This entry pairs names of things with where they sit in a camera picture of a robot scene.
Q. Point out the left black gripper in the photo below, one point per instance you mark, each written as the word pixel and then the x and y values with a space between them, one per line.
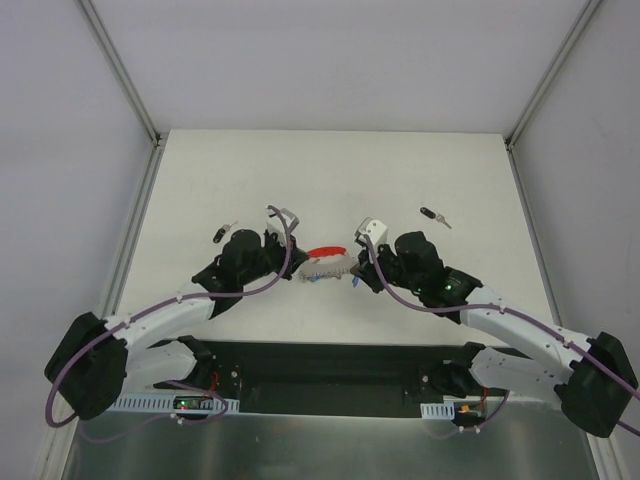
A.
pixel 288 255

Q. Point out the left aluminium frame post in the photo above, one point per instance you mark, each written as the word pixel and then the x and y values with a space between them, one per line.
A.
pixel 118 69

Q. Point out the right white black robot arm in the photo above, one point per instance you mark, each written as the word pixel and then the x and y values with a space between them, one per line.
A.
pixel 589 378

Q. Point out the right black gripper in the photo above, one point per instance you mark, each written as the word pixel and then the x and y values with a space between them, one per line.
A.
pixel 369 270

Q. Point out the aluminium table rail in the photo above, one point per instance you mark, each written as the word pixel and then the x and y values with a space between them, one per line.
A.
pixel 529 219
pixel 116 279

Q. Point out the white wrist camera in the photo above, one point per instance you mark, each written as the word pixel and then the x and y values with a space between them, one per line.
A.
pixel 374 229
pixel 280 223

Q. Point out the aluminium frame post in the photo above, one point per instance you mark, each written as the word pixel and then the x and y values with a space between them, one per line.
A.
pixel 118 69
pixel 585 17

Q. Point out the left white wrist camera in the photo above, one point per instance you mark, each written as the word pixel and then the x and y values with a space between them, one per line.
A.
pixel 280 223

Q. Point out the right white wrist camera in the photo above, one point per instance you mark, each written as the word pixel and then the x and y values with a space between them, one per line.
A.
pixel 374 229

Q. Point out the right aluminium frame post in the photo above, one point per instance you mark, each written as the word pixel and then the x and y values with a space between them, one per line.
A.
pixel 585 17

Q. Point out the left aluminium table rail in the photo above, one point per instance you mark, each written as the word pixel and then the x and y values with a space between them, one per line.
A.
pixel 116 279

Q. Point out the right aluminium table rail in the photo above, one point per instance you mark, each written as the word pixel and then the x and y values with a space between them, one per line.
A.
pixel 529 219

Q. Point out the black head silver key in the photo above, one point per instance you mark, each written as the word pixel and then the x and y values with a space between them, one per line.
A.
pixel 430 214

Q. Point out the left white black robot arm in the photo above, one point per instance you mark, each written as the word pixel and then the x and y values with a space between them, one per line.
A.
pixel 99 359

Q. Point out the small silver key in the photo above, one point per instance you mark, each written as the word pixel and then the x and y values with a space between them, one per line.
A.
pixel 221 232

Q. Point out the right white cable duct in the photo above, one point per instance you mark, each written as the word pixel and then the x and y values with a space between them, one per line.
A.
pixel 438 411

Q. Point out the keyring with red tag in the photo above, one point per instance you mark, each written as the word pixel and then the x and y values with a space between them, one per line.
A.
pixel 327 262

